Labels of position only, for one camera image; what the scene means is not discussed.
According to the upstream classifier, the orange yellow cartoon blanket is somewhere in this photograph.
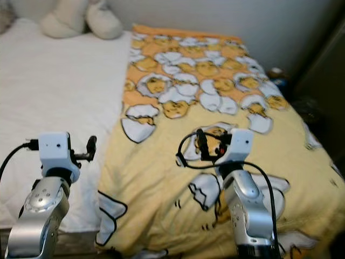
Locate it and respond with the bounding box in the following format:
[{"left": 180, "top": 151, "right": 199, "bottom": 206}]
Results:
[{"left": 94, "top": 23, "right": 345, "bottom": 259}]

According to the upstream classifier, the white quilted bed sheet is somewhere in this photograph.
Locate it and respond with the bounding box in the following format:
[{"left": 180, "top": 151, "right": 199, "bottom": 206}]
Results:
[{"left": 0, "top": 18, "right": 135, "bottom": 233}]

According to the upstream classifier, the small blue round container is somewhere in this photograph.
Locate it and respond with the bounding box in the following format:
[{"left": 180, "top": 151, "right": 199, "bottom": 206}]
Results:
[{"left": 270, "top": 67, "right": 292, "bottom": 90}]

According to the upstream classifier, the beige plush toy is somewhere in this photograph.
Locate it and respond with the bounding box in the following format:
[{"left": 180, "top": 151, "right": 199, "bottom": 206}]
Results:
[{"left": 39, "top": 0, "right": 123, "bottom": 40}]

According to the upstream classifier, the dark wooden cabinet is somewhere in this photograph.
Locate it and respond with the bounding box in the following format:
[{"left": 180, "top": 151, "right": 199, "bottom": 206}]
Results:
[{"left": 291, "top": 16, "right": 345, "bottom": 157}]

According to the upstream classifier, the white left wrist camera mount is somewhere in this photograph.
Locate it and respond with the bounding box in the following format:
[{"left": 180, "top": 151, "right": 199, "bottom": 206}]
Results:
[{"left": 39, "top": 132, "right": 79, "bottom": 181}]

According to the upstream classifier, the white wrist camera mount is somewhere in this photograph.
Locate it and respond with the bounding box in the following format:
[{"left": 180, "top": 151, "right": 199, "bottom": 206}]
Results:
[
  {"left": 39, "top": 132, "right": 79, "bottom": 181},
  {"left": 225, "top": 128, "right": 254, "bottom": 165}
]

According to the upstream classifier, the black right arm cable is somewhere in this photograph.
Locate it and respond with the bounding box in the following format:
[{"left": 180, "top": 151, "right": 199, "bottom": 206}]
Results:
[{"left": 175, "top": 131, "right": 281, "bottom": 254}]

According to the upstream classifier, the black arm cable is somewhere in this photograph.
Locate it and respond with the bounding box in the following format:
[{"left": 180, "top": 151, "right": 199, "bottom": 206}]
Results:
[
  {"left": 175, "top": 131, "right": 281, "bottom": 254},
  {"left": 0, "top": 139, "right": 41, "bottom": 179}
]

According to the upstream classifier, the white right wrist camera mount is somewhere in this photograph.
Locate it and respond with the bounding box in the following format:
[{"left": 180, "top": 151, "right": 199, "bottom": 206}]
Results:
[{"left": 225, "top": 128, "right": 254, "bottom": 165}]

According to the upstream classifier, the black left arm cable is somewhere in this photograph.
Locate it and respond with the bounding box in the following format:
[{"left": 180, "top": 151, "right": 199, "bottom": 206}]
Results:
[{"left": 0, "top": 139, "right": 41, "bottom": 179}]

